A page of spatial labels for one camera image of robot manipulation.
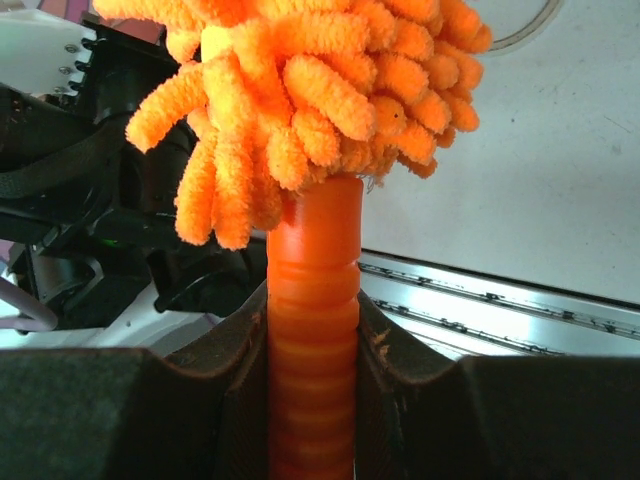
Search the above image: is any orange microfiber duster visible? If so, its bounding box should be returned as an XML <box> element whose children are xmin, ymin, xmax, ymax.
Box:
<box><xmin>94</xmin><ymin>1</ymin><xmax>493</xmax><ymax>479</ymax></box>

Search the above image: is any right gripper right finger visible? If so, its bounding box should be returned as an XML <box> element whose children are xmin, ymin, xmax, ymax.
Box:
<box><xmin>355</xmin><ymin>296</ymin><xmax>639</xmax><ymax>479</ymax></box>

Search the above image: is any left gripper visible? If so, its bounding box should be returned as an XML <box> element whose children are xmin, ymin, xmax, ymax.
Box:
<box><xmin>1</xmin><ymin>20</ymin><xmax>195</xmax><ymax>240</ymax></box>

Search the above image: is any clear tape roll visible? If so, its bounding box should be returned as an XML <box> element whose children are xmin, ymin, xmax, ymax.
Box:
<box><xmin>480</xmin><ymin>0</ymin><xmax>565</xmax><ymax>55</ymax></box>

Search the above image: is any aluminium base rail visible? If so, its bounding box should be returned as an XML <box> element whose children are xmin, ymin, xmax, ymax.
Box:
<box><xmin>360</xmin><ymin>251</ymin><xmax>639</xmax><ymax>358</ymax></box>

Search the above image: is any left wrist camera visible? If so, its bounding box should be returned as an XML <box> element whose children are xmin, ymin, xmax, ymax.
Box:
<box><xmin>1</xmin><ymin>9</ymin><xmax>97</xmax><ymax>97</ymax></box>

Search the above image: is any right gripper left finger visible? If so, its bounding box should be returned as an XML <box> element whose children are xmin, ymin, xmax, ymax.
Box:
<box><xmin>1</xmin><ymin>287</ymin><xmax>268</xmax><ymax>479</ymax></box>

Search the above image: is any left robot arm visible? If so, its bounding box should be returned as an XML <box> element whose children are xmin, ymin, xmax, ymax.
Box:
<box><xmin>1</xmin><ymin>10</ymin><xmax>266</xmax><ymax>353</ymax></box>

